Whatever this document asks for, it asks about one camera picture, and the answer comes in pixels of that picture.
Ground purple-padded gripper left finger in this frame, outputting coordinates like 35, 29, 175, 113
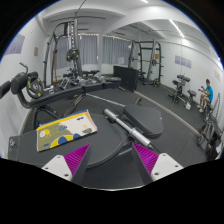
42, 144, 91, 185

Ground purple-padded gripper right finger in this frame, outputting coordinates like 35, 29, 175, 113
132, 143, 183, 184

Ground colourful patterned folded towel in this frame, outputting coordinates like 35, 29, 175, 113
36, 110, 97, 152

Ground silver barbell bar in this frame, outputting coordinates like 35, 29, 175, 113
104, 109, 152, 148

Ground black seat pad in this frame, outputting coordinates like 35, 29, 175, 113
124, 105, 164, 139

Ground equipment at right edge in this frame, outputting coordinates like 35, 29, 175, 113
196, 93, 224, 161

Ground dumbbell rack with weights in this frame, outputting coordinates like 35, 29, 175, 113
30, 73, 121, 107

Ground black leg extension machine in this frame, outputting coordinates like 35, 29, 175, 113
169, 74, 196, 110

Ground black leg roller machine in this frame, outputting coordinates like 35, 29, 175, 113
0, 61, 44, 110

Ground person in blue shirt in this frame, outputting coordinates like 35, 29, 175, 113
197, 79, 213, 113

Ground black plyo box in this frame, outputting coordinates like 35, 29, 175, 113
113, 66, 138, 92

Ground black power rack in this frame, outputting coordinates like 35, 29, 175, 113
128, 39, 163, 87

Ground black yellow weight plate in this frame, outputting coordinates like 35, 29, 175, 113
66, 48, 79, 62

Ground grey window curtains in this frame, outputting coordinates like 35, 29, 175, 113
56, 35, 131, 69

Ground purple wall posters right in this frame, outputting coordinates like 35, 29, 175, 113
175, 56, 192, 68

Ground purple wall poster left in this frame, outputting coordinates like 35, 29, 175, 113
5, 34, 25, 55

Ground cable crossover machine frame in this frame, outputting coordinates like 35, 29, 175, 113
43, 18, 88, 88

